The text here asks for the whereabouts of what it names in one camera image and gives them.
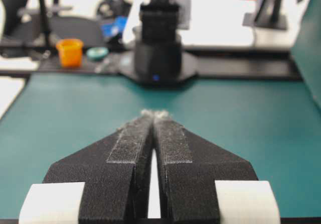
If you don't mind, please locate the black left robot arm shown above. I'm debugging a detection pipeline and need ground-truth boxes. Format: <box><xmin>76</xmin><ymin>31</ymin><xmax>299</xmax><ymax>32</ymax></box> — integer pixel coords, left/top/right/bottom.
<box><xmin>118</xmin><ymin>0</ymin><xmax>197</xmax><ymax>86</ymax></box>

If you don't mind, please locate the black office chair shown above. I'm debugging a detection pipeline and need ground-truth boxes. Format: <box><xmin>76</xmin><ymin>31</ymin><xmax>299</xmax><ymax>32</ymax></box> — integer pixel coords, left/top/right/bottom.
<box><xmin>1</xmin><ymin>0</ymin><xmax>105</xmax><ymax>51</ymax></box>

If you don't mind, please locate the blue cloth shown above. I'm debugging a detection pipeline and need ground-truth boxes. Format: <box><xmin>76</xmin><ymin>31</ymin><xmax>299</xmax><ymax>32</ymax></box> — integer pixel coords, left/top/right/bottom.
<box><xmin>100</xmin><ymin>16</ymin><xmax>128</xmax><ymax>37</ymax></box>

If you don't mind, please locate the orange plastic cup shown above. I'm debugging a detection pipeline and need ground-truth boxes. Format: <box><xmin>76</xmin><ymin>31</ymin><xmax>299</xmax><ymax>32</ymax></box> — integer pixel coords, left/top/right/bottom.
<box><xmin>56</xmin><ymin>39</ymin><xmax>83</xmax><ymax>68</ymax></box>

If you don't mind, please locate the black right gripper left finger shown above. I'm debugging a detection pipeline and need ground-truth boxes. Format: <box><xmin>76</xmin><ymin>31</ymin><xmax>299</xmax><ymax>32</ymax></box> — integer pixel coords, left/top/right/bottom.
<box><xmin>19</xmin><ymin>114</ymin><xmax>154</xmax><ymax>224</ymax></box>

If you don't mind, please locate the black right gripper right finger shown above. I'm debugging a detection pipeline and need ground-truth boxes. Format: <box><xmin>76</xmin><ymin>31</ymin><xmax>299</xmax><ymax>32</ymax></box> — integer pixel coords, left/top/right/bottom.
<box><xmin>152</xmin><ymin>113</ymin><xmax>281</xmax><ymax>224</ymax></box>

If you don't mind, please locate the teal tape roll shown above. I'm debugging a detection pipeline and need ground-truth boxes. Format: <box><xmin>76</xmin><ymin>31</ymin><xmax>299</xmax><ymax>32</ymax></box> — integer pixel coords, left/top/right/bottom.
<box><xmin>86</xmin><ymin>47</ymin><xmax>109</xmax><ymax>61</ymax></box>

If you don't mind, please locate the black rail frame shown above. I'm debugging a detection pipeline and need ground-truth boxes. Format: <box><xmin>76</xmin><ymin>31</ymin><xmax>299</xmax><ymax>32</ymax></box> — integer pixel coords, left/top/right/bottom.
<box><xmin>1</xmin><ymin>42</ymin><xmax>302</xmax><ymax>81</ymax></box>

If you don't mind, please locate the black monitor stand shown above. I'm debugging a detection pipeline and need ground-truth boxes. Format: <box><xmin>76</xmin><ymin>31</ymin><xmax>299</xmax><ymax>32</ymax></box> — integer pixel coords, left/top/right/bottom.
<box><xmin>242</xmin><ymin>0</ymin><xmax>287</xmax><ymax>31</ymax></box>

